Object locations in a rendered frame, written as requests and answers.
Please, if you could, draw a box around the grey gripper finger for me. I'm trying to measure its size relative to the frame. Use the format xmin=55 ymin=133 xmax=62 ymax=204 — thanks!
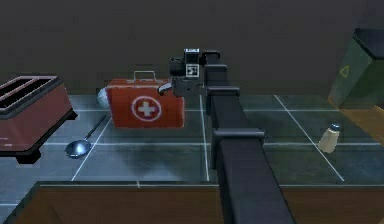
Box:
xmin=157 ymin=81 xmax=174 ymax=97

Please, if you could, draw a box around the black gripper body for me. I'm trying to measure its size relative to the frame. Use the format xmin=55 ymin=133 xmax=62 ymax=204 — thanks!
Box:
xmin=168 ymin=56 xmax=205 ymax=98

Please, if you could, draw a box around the red metal first aid case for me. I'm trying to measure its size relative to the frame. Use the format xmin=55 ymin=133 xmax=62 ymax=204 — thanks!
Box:
xmin=106 ymin=70 xmax=186 ymax=130

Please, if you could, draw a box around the white round object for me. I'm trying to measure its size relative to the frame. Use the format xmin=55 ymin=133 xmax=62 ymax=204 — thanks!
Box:
xmin=96 ymin=86 xmax=110 ymax=110

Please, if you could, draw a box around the dark metal ladle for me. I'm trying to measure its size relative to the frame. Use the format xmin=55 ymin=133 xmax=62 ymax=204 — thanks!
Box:
xmin=64 ymin=113 xmax=111 ymax=160

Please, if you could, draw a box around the brown wooden counter cabinet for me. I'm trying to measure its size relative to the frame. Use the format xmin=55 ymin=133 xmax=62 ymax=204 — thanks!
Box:
xmin=0 ymin=180 xmax=384 ymax=224

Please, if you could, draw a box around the red toaster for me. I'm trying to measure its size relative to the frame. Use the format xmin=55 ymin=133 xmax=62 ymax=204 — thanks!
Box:
xmin=0 ymin=75 xmax=79 ymax=165

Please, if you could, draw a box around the cream salt shaker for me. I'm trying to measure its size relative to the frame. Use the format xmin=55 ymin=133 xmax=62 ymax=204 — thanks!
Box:
xmin=317 ymin=122 xmax=342 ymax=154

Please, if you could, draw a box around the green bin with black lid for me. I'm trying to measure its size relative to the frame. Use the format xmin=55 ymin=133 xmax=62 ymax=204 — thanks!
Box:
xmin=327 ymin=27 xmax=384 ymax=110

